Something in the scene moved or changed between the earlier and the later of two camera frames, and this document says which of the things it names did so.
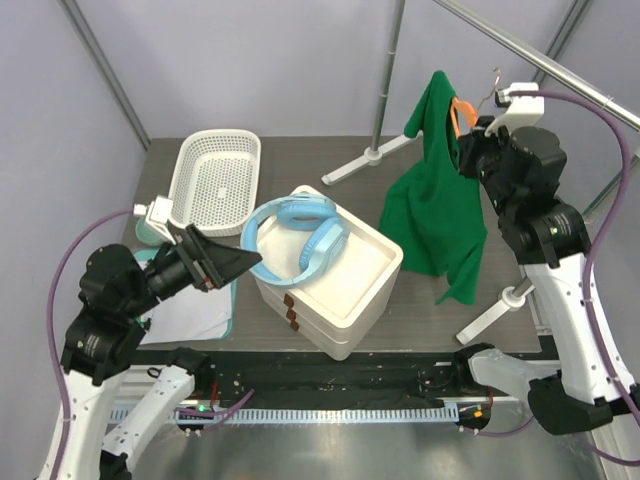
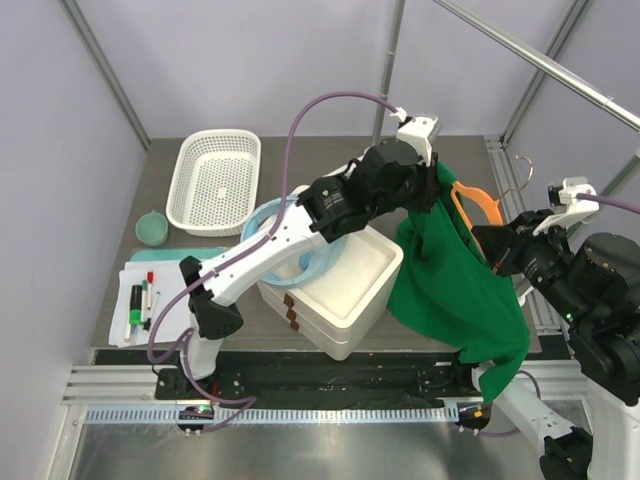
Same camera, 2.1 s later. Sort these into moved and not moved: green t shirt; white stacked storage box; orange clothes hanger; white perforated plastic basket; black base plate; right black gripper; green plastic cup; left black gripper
Moved: right black gripper; green t shirt; orange clothes hanger; left black gripper
Not moved: white stacked storage box; green plastic cup; white perforated plastic basket; black base plate
